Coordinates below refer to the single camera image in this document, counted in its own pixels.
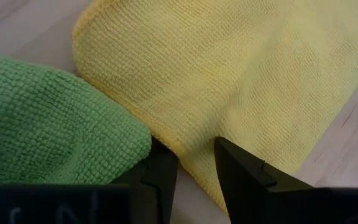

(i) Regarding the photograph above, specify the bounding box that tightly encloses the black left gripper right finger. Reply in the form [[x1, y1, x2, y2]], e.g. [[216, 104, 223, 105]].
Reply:
[[214, 136, 315, 224]]

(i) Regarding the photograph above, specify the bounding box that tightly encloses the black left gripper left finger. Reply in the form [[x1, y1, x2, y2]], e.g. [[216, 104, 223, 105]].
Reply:
[[110, 136, 180, 224]]

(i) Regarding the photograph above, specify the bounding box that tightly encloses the dark green microfiber towel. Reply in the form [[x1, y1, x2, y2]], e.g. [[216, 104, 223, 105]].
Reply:
[[0, 52, 153, 191]]

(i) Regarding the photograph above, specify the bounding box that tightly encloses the yellow microfiber towel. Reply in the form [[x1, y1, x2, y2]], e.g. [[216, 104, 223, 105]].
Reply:
[[71, 0, 358, 215]]

